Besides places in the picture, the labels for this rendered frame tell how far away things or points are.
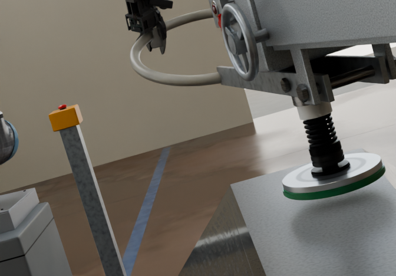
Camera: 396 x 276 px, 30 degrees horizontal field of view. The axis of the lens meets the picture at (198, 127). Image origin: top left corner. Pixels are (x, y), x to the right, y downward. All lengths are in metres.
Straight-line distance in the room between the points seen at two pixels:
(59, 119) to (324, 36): 2.21
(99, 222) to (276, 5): 2.17
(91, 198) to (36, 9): 5.23
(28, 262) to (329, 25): 1.37
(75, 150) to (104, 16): 5.04
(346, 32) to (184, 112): 7.18
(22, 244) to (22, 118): 6.31
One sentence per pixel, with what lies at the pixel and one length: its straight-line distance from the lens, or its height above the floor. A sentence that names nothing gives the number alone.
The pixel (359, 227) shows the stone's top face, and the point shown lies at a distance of 1.38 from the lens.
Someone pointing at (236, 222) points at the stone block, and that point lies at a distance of 1.66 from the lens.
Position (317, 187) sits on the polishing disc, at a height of 0.92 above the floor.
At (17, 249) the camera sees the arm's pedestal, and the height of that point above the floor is 0.81.
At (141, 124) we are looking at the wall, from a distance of 8.28.
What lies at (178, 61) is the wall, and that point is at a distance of 8.17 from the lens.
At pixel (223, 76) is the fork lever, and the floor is 1.14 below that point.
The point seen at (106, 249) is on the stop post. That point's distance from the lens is 3.37.
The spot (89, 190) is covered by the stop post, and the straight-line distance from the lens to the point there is 3.31.
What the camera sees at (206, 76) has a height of 1.15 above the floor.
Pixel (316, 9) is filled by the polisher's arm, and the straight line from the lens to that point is 1.16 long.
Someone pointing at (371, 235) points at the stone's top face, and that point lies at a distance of 1.33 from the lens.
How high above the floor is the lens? 1.31
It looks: 8 degrees down
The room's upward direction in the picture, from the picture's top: 16 degrees counter-clockwise
